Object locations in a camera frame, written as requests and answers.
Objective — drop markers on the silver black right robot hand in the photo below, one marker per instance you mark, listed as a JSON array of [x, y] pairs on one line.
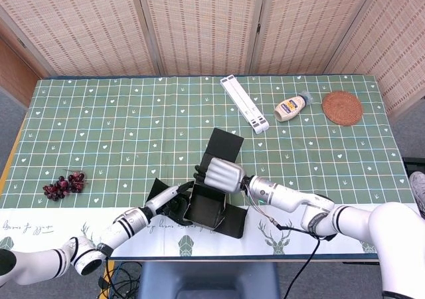
[[222, 174]]

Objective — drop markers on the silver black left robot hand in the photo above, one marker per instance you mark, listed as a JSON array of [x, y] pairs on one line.
[[162, 197]]

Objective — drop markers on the black cardboard folding box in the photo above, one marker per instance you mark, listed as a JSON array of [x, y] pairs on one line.
[[204, 209]]

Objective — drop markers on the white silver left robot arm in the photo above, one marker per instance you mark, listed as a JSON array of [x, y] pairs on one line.
[[123, 226]]

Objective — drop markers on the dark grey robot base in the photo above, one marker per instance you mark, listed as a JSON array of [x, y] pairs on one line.
[[209, 279]]

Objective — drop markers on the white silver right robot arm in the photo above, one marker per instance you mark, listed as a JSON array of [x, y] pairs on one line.
[[299, 202]]

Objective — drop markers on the white folding stand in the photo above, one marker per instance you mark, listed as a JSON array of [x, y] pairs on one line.
[[244, 103]]

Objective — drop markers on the green grid deer tablecloth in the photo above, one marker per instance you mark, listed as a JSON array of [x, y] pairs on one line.
[[99, 129]]

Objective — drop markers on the cream mayonnaise squeeze bottle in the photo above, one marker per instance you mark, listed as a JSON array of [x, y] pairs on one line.
[[289, 108]]

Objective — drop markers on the dark red grape bunch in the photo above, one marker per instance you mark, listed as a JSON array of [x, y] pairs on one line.
[[61, 186]]

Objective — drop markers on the round woven rattan coaster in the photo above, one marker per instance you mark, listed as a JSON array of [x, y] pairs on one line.
[[342, 108]]

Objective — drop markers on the bamboo folding screen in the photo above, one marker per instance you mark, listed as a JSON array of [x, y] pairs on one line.
[[199, 23]]

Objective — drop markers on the grey sneaker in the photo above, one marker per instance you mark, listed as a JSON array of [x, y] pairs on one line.
[[419, 189]]

